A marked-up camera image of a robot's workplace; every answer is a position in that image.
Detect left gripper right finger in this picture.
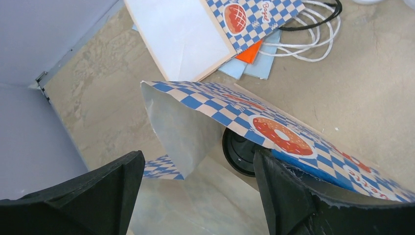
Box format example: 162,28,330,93
253,150,415,235

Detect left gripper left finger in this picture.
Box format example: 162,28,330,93
0,151,145,235

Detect checkered paper bag blue handles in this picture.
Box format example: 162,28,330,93
140,81,415,204

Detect stack of flat paper bags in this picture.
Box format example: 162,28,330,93
123,0,344,82

